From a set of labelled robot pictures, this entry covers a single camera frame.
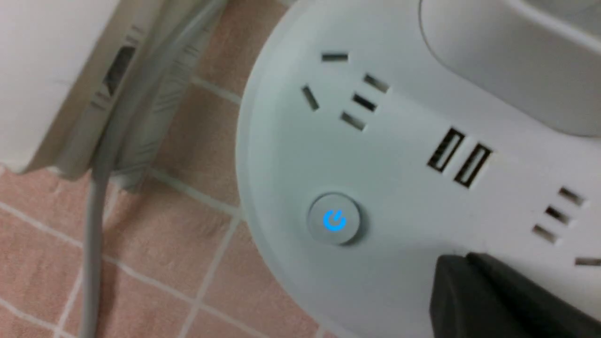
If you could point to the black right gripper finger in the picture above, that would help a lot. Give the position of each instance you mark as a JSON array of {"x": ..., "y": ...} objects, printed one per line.
[{"x": 479, "y": 296}]

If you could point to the white desk lamp with socket base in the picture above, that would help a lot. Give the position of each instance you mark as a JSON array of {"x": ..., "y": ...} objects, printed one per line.
[{"x": 376, "y": 135}]

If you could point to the pink checkered tablecloth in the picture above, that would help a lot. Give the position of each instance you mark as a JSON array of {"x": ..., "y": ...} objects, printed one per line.
[{"x": 179, "y": 260}]

